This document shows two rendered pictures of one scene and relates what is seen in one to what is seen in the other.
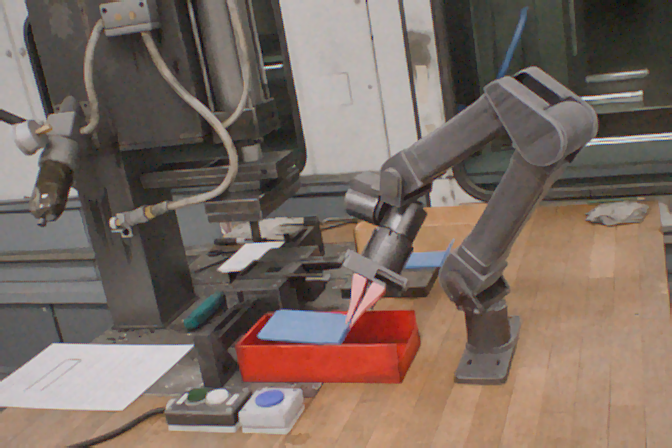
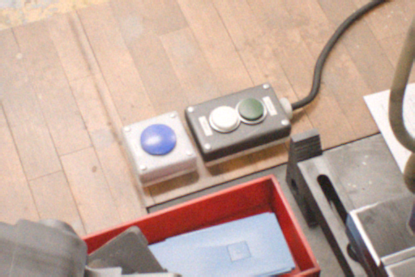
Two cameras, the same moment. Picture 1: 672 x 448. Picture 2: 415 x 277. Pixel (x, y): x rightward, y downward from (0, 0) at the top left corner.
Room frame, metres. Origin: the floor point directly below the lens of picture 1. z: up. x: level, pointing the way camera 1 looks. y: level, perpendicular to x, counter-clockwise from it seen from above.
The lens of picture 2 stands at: (1.52, -0.26, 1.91)
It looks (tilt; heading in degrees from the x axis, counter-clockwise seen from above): 56 degrees down; 138
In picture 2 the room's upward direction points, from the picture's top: straight up
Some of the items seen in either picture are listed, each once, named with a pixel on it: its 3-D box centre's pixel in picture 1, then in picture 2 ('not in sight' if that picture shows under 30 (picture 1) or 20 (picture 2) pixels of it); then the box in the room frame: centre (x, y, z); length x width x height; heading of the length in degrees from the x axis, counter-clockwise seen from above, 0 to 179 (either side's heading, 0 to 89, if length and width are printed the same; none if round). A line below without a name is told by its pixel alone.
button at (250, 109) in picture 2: (198, 400); (250, 112); (1.04, 0.24, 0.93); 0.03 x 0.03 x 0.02
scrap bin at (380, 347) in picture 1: (329, 345); (182, 271); (1.14, 0.05, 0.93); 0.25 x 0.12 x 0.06; 69
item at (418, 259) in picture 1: (412, 253); not in sight; (1.47, -0.12, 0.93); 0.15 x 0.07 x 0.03; 68
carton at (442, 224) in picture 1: (423, 234); not in sight; (1.59, -0.16, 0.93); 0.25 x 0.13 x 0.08; 69
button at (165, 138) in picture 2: (270, 401); (158, 142); (1.00, 0.14, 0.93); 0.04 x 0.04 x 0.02
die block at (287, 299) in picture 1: (278, 291); not in sight; (1.39, 0.13, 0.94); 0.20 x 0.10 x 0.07; 159
